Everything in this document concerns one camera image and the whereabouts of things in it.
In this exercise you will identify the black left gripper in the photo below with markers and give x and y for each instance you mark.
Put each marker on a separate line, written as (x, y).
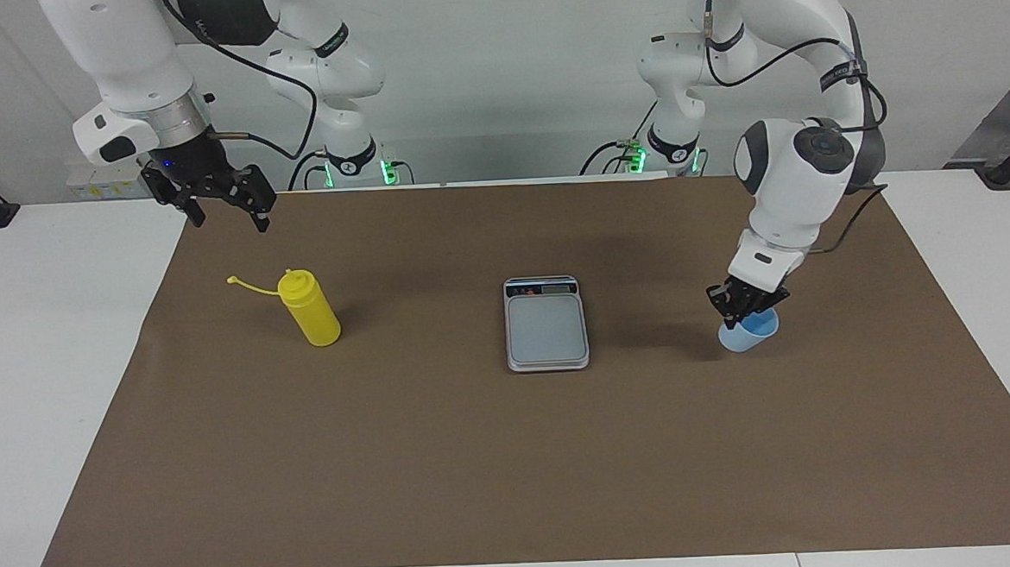
(752, 292)

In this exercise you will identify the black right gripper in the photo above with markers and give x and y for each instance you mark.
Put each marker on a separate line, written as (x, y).
(192, 166)

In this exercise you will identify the light blue plastic cup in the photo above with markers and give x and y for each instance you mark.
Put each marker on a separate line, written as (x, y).
(750, 335)

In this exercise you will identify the yellow squeeze bottle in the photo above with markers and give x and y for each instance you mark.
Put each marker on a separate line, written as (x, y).
(312, 315)

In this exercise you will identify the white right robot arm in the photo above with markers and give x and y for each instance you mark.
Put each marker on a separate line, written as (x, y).
(130, 52)

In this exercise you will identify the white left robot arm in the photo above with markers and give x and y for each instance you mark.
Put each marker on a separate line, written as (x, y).
(789, 182)

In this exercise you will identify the silver digital kitchen scale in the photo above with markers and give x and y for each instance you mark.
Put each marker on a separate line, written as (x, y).
(546, 329)

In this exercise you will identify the brown paper table mat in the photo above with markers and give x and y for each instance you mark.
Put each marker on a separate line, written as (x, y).
(480, 466)

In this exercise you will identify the white wall socket boxes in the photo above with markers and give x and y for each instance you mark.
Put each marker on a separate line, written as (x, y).
(102, 185)

